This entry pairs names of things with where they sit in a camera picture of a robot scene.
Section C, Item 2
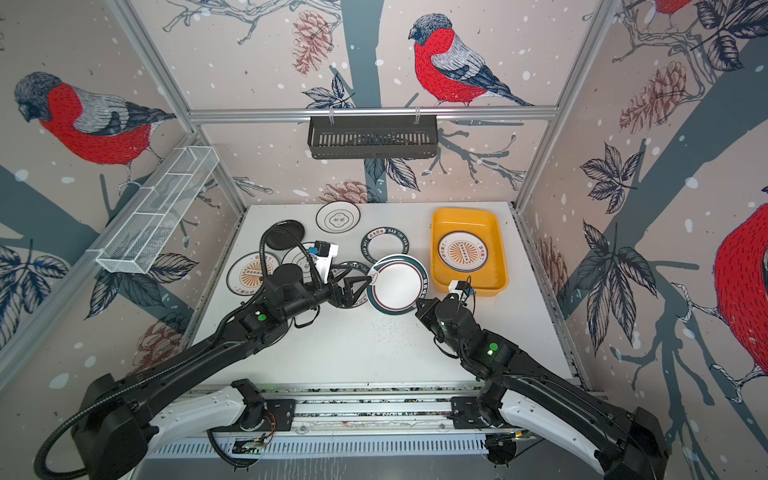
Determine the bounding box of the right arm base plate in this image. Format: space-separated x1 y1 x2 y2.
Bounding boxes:
447 396 511 430

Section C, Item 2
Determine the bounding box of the white plate grey emblem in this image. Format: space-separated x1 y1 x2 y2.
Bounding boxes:
281 242 317 283

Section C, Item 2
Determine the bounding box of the orange sunburst plate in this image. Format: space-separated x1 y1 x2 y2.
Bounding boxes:
438 231 489 273
226 251 264 297

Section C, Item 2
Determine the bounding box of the striped green rim plate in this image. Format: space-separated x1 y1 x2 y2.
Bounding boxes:
366 254 429 316

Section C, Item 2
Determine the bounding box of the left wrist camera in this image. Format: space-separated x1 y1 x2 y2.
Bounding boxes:
310 241 339 284

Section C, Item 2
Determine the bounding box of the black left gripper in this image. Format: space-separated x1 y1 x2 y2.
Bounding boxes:
282 262 371 321

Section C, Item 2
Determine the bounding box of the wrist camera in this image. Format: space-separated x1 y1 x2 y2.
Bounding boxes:
310 241 339 284
448 276 475 301

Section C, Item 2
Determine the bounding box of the white plate back centre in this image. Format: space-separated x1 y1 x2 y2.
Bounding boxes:
315 201 361 234

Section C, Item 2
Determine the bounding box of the left black cable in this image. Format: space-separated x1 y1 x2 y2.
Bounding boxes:
32 223 319 480

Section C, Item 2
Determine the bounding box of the green rim plate back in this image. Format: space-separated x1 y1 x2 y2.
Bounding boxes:
360 226 410 264

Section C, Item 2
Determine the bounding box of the small black plate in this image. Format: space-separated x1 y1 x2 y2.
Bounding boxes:
264 219 305 251

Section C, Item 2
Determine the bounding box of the yellow plastic bin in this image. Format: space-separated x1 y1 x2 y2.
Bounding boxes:
430 207 508 297

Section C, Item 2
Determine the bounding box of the aluminium rail bed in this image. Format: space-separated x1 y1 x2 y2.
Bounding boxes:
122 383 625 439

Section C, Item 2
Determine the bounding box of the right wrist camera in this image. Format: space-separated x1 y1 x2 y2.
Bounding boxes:
448 276 475 301

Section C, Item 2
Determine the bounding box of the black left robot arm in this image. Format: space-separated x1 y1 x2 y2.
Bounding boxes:
33 264 372 479

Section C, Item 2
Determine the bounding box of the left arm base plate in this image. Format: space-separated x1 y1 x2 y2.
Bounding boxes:
234 399 297 433

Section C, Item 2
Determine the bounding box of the black hanging wire basket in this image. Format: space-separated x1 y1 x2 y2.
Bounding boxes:
307 115 439 160

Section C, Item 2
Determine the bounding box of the white mesh wall shelf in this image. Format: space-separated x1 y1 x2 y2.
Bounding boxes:
96 146 219 274

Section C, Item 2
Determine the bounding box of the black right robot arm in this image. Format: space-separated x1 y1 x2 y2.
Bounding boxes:
416 294 669 479

